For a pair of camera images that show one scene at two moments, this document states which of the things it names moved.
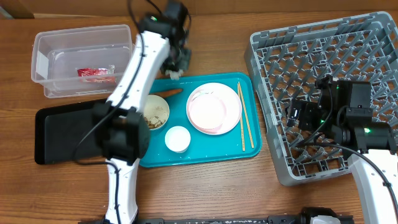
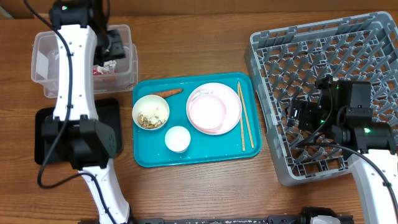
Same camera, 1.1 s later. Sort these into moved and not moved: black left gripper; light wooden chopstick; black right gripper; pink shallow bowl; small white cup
Moved: black left gripper
Not moved: light wooden chopstick; small white cup; black right gripper; pink shallow bowl
